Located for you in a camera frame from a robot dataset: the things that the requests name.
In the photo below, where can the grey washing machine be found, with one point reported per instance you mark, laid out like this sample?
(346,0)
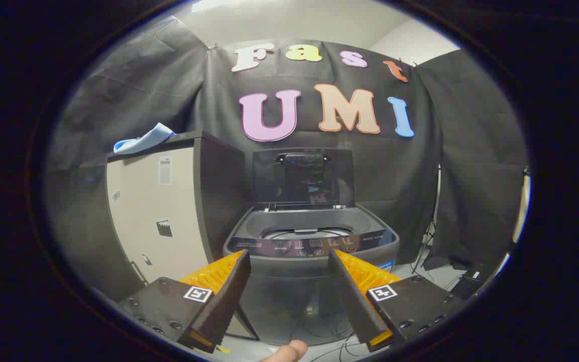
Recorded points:
(289,301)

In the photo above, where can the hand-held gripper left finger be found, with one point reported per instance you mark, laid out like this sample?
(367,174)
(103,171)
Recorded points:
(226,296)

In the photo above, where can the light blue shirt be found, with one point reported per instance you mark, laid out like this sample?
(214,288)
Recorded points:
(143,142)

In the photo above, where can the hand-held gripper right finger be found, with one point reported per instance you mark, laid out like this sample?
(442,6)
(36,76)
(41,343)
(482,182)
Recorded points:
(352,296)

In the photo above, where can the beige cabinet with dark top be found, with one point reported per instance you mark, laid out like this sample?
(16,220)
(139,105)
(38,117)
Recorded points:
(179,201)

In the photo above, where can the black backdrop cloth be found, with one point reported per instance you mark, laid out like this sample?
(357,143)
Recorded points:
(209,100)

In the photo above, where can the black box on floor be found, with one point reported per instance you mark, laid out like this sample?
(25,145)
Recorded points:
(468,284)

